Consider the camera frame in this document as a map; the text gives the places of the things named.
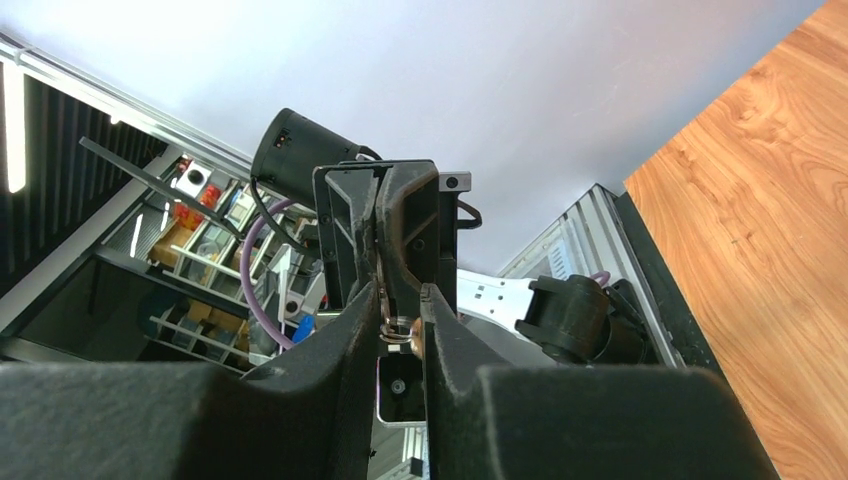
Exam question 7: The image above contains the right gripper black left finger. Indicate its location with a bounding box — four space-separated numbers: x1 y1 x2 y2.
1 285 379 479

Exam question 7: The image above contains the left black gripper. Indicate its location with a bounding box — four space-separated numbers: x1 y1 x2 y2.
313 160 457 312

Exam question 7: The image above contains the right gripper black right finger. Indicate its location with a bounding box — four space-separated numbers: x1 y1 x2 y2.
420 284 778 479

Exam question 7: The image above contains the silver key pair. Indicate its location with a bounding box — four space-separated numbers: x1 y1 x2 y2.
379 283 424 360

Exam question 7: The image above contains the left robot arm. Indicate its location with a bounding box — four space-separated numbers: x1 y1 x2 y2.
251 109 659 365

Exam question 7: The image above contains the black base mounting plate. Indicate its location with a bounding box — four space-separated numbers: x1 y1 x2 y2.
612 193 726 380

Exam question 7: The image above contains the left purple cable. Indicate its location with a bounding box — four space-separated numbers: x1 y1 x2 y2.
239 197 299 351

